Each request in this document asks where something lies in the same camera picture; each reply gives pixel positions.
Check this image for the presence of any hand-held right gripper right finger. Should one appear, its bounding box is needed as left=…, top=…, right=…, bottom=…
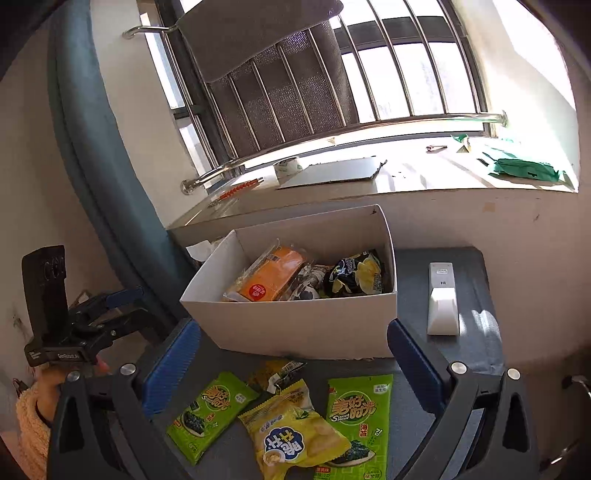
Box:
left=387, top=318, right=541, bottom=480

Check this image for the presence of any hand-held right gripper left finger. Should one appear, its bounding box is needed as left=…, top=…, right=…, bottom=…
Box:
left=46, top=318, right=202, bottom=480

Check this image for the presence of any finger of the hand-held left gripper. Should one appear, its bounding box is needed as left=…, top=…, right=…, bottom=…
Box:
left=88, top=306, right=156, bottom=357
left=69, top=286, right=145, bottom=321

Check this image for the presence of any green seaweed packet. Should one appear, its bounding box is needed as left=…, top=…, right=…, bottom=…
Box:
left=166, top=371, right=259, bottom=466
left=316, top=374, right=394, bottom=480

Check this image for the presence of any small dark yellow packet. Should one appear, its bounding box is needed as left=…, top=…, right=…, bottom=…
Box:
left=247, top=360, right=308, bottom=394

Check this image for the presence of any black chip bag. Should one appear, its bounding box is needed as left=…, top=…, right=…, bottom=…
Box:
left=322, top=250, right=385, bottom=298

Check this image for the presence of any white cardboard box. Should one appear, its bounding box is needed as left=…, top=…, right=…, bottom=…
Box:
left=179, top=204, right=399, bottom=360

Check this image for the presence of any orange snack packet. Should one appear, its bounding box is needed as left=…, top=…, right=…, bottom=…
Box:
left=223, top=240, right=311, bottom=304

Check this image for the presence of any yellow-green chip bag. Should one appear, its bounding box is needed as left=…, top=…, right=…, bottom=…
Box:
left=238, top=379, right=352, bottom=480

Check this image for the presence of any person's left forearm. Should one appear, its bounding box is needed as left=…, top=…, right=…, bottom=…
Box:
left=15, top=382, right=61, bottom=480

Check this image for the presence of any person's left hand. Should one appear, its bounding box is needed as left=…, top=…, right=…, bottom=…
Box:
left=36, top=360, right=110, bottom=422

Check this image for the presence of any white remote control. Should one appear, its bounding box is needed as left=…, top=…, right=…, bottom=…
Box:
left=427, top=261, right=461, bottom=336

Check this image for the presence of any tissue box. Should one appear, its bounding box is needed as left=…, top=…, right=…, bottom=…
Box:
left=185, top=239, right=223, bottom=265

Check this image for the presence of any teal curtain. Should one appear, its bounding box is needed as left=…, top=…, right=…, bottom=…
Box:
left=46, top=0, right=186, bottom=325

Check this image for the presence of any red pen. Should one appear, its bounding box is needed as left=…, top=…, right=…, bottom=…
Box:
left=208, top=176, right=265, bottom=205

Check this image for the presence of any tape roll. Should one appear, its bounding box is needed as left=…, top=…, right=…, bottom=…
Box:
left=273, top=157, right=304, bottom=182

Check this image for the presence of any grey flat board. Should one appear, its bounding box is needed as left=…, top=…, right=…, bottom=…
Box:
left=277, top=158, right=387, bottom=189

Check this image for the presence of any green cloth bag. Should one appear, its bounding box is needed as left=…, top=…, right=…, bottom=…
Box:
left=488, top=156, right=567, bottom=184

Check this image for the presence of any steel window railing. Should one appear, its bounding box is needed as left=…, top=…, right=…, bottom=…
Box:
left=122, top=0, right=509, bottom=195

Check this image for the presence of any dark mesh cloth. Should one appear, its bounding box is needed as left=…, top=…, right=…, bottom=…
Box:
left=205, top=21, right=362, bottom=156

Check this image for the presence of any grey towel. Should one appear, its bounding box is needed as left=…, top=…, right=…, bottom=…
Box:
left=178, top=0, right=345, bottom=85

